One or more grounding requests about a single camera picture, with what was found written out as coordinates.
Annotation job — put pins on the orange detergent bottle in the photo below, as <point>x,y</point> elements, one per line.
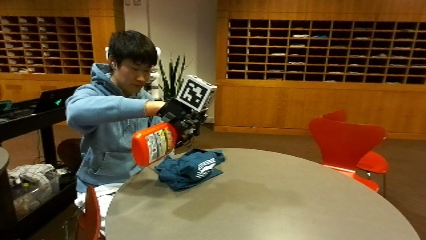
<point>155,144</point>

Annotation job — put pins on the white marker cube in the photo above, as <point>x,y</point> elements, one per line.
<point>195,92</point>

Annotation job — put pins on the dark blue folded shirt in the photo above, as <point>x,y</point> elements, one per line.
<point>191,168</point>

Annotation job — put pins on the green potted plant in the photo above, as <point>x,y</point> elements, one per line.
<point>172,80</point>

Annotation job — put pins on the the person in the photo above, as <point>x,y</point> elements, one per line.
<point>105,113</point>

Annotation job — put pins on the dark brown chair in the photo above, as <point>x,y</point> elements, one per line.
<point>70,154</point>

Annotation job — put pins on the black laptop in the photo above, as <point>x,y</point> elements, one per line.
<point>54,100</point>

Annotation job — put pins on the orange chair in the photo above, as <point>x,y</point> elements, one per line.
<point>91,216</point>
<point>347,141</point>
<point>371,160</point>

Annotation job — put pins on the black cart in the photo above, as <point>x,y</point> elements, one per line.
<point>31,160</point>

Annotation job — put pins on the wooden pigeonhole shelf unit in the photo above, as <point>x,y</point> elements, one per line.
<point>49,46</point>
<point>327,50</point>

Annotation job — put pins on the clear plastic bag of items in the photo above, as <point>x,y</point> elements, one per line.
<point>34,186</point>

